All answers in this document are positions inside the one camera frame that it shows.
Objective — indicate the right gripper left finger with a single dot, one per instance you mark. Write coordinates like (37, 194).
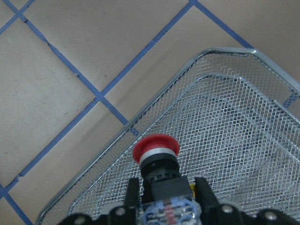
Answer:
(132, 196)

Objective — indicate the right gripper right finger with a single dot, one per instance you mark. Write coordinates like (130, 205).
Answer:
(204, 194)

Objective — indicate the red emergency stop button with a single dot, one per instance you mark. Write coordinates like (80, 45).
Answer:
(167, 197)

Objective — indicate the metal mesh shelf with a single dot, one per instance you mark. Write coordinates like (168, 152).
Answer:
(236, 116)

